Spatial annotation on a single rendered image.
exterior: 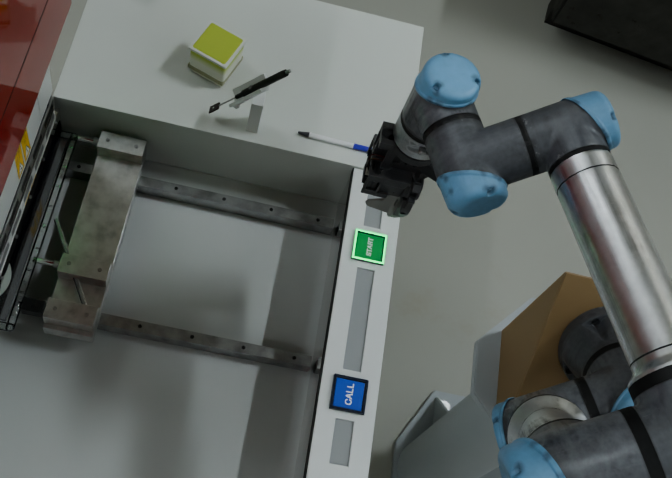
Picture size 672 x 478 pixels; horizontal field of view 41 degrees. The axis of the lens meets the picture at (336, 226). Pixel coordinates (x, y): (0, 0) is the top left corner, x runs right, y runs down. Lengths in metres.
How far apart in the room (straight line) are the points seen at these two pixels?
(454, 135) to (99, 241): 0.71
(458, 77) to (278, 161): 0.59
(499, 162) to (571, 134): 0.09
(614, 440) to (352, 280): 0.68
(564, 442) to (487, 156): 0.34
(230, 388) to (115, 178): 0.42
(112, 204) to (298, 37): 0.47
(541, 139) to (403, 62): 0.70
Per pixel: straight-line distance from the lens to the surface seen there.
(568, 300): 1.48
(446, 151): 1.08
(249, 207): 1.64
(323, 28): 1.74
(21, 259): 1.54
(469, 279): 2.67
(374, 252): 1.51
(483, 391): 1.65
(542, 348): 1.51
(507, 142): 1.07
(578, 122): 1.08
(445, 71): 1.10
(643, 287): 0.99
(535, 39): 3.25
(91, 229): 1.57
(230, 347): 1.53
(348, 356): 1.44
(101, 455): 1.51
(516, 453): 0.94
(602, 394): 1.35
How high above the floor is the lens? 2.30
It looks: 61 degrees down
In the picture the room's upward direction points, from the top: 24 degrees clockwise
